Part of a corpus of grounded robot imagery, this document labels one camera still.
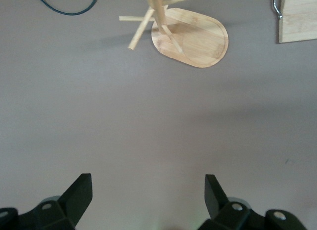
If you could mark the large table cover mat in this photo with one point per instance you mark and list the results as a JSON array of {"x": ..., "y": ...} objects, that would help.
[{"x": 148, "y": 116}]

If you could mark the wooden mug tree stand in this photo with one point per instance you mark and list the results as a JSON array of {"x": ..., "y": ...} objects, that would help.
[{"x": 198, "y": 41}]

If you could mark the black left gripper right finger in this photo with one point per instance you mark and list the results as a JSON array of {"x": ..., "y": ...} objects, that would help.
[{"x": 230, "y": 217}]

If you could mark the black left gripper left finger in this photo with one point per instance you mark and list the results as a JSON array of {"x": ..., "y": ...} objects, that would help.
[{"x": 62, "y": 215}]

